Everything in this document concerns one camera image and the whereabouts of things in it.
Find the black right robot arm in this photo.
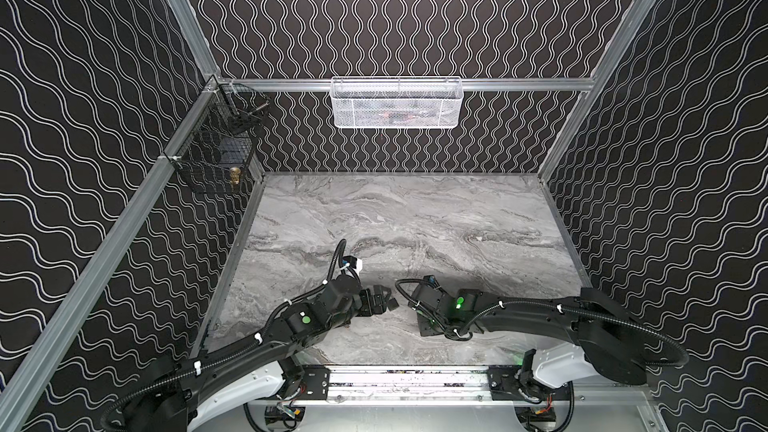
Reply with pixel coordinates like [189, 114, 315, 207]
[395, 275, 690, 385]

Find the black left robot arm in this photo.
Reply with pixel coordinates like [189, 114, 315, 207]
[99, 239, 398, 431]

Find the brass padlock in basket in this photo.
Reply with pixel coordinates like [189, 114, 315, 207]
[229, 167, 242, 188]

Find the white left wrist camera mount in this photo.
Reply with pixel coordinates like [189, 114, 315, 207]
[341, 255, 363, 274]

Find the aluminium linear rail base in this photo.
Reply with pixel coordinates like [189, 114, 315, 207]
[281, 364, 652, 409]

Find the white wire mesh basket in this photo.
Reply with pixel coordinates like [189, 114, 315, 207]
[329, 86, 464, 129]

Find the black wire mesh basket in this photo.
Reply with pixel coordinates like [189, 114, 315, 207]
[171, 85, 271, 197]

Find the aluminium horizontal back rail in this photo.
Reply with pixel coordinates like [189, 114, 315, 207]
[221, 77, 595, 93]

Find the aluminium left side rail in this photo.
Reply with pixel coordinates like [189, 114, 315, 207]
[1, 76, 218, 431]

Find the aluminium frame corner post left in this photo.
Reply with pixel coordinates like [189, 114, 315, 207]
[166, 0, 220, 77]

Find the aluminium frame corner post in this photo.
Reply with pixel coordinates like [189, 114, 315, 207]
[166, 0, 220, 77]
[538, 0, 656, 185]

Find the aluminium frame corner post right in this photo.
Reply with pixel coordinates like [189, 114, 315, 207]
[538, 0, 656, 185]

